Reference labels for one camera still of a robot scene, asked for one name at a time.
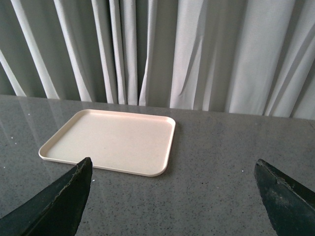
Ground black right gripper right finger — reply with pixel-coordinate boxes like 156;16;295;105
254;159;315;236

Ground white pleated curtain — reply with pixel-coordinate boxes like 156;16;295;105
0;0;315;119

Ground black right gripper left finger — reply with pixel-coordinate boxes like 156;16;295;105
0;157;93;236

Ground beige rectangular plastic tray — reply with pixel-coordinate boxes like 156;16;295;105
38;109;176;177

